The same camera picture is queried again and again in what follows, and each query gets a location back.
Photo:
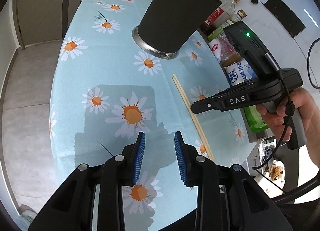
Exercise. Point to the white blue salt bag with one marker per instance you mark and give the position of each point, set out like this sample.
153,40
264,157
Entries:
239,72

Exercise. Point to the gold cap clear bottle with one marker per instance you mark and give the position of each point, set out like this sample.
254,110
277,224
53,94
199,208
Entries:
218,17

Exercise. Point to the blue daisy tablecloth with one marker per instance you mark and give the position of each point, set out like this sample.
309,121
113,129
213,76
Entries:
106,90

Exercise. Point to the small oil bottle gold cap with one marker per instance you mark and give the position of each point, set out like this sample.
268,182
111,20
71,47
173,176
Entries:
240,15

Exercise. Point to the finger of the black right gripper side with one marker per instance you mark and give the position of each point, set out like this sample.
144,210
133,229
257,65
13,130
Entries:
207,104

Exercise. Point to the clear plastic sugar bag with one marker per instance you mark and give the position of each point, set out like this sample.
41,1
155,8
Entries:
223,50

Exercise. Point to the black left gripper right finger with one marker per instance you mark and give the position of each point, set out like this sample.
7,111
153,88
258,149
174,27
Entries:
186,157

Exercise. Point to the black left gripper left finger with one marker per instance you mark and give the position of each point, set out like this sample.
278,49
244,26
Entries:
133,158

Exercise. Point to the green packaged bag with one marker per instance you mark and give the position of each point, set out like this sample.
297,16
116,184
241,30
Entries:
254,119

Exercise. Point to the wooden chopstick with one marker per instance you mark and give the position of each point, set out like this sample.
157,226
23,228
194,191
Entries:
192,118
196,118

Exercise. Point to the grey door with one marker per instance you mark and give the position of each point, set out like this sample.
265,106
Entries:
38,21

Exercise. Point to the wooden chopstick far left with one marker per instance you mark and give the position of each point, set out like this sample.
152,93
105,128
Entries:
192,118

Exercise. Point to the black cylindrical utensil holder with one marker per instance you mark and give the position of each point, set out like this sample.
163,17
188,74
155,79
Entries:
168,24

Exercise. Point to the black wall rack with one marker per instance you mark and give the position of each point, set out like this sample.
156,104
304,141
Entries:
288,19

